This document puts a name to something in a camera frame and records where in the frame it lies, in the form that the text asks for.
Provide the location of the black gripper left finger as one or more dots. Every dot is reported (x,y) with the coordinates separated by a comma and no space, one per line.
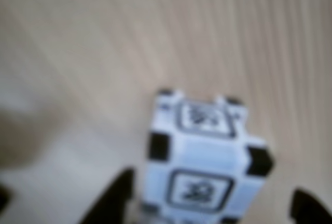
(111,203)

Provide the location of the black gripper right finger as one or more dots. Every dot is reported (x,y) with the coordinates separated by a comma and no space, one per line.
(311,208)

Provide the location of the white cube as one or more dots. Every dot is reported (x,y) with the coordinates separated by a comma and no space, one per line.
(207,151)

